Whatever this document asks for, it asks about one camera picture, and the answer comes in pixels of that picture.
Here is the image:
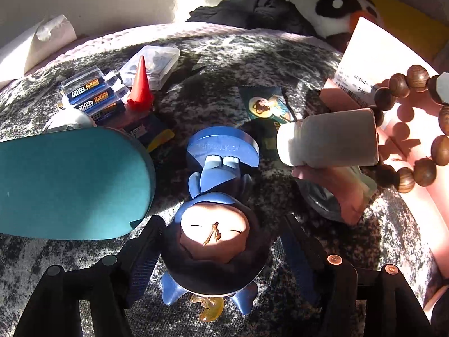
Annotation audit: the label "red plastic cone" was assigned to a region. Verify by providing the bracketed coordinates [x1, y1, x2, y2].
[126, 55, 155, 111]

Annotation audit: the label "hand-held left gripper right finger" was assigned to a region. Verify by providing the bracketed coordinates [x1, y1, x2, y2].
[279, 213, 434, 337]

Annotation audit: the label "blue hooded doll figurine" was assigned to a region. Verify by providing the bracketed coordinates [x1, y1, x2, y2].
[161, 126, 271, 324]

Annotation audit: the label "clear rectangular plastic box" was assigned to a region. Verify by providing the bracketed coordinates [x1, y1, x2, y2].
[120, 45, 180, 91]

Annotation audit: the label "clear case with blue insert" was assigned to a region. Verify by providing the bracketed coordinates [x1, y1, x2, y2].
[79, 98, 127, 123]
[60, 66, 106, 95]

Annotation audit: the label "panda plush toy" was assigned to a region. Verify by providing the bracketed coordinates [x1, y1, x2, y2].
[314, 0, 384, 41]

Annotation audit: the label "wooden bead bracelet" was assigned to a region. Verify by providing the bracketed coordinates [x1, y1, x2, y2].
[366, 64, 449, 194]

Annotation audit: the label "grey bottle with white cap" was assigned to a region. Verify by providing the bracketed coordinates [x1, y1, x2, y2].
[276, 108, 380, 168]

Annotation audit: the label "blue battery packs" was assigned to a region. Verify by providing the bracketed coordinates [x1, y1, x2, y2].
[68, 82, 119, 109]

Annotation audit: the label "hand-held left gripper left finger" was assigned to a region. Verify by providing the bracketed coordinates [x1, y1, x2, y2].
[14, 215, 166, 337]

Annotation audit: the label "white paper roll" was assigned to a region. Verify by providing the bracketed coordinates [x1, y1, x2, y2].
[0, 14, 78, 85]

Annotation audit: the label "black and white mottled blanket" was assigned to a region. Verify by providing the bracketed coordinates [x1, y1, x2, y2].
[0, 31, 443, 337]

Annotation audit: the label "dark green cartoon print packet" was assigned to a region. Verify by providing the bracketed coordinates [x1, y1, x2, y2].
[239, 85, 299, 151]

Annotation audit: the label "black crumpled cloth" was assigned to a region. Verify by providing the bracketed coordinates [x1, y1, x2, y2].
[186, 0, 316, 37]

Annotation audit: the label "teal oval cushion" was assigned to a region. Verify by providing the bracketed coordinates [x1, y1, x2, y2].
[0, 126, 157, 241]

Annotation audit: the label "yellow cushion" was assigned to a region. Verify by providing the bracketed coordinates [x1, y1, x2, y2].
[368, 0, 448, 60]

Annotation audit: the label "white round object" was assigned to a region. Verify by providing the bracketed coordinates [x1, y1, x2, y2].
[41, 110, 96, 135]

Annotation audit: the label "pink box with white label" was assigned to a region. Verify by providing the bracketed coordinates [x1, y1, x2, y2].
[319, 16, 449, 309]

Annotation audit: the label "dark packet with yellow edge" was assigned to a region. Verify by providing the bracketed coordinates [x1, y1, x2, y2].
[121, 114, 175, 153]

